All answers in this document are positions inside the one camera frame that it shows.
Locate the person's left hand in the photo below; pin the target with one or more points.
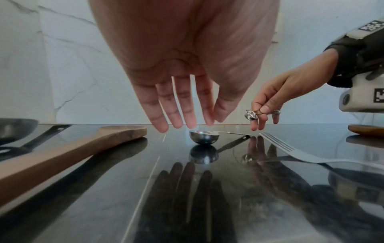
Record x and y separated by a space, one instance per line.
186 47

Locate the person's right hand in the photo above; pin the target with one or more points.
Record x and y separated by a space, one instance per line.
294 83

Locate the steel measuring spoon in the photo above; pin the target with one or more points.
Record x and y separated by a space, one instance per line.
249 115
204 137

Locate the steel fork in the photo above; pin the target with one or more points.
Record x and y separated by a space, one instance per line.
288 148

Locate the orange wooden spoon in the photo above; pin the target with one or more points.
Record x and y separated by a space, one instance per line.
366 130

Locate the dark brown wooden spoon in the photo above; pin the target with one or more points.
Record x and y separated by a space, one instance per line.
60 156

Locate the large steel ladle spoon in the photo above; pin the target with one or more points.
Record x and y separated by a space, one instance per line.
18 128

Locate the black stone countertop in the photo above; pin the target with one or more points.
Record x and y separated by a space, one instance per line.
120 189

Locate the black right wristband white markers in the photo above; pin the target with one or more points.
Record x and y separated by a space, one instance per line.
360 52

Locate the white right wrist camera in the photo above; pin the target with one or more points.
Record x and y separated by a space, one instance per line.
360 97

